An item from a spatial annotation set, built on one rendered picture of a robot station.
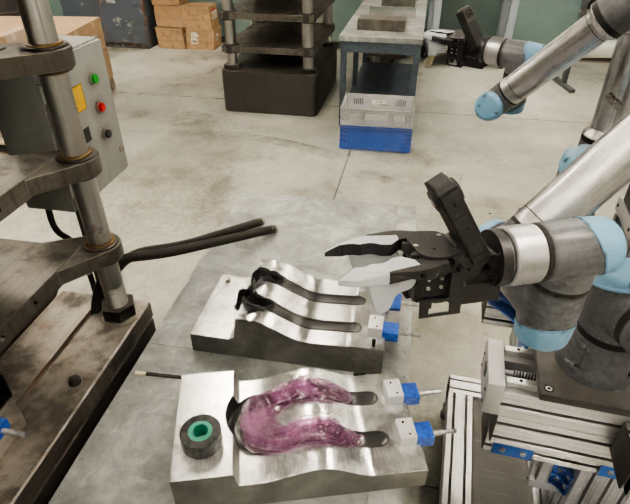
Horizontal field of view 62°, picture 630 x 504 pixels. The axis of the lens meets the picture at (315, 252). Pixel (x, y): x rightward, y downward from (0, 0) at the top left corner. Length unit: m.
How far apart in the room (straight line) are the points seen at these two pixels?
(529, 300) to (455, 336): 1.95
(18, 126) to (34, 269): 0.37
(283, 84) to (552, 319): 4.60
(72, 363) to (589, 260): 1.25
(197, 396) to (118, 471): 0.22
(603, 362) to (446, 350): 1.56
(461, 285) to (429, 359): 1.93
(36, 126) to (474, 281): 1.18
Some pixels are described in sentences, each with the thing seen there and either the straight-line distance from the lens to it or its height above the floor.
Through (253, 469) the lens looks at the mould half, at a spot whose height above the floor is 0.87.
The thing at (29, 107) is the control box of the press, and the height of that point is 1.37.
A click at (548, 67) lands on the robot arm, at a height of 1.46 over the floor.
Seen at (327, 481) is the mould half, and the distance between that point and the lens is 1.12.
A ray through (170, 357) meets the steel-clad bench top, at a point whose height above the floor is 0.80.
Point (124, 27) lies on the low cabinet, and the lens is 8.14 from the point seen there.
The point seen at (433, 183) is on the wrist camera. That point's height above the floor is 1.54.
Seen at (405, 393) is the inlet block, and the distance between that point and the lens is 1.24.
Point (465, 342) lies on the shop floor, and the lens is 2.67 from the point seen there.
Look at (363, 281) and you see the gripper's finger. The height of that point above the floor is 1.46.
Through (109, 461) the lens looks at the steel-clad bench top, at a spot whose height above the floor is 0.80.
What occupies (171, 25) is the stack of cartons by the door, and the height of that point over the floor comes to 0.30.
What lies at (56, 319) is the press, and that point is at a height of 0.79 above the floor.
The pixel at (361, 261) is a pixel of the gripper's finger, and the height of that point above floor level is 1.43.
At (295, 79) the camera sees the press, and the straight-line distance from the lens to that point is 5.14.
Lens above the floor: 1.81
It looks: 35 degrees down
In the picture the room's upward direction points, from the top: straight up
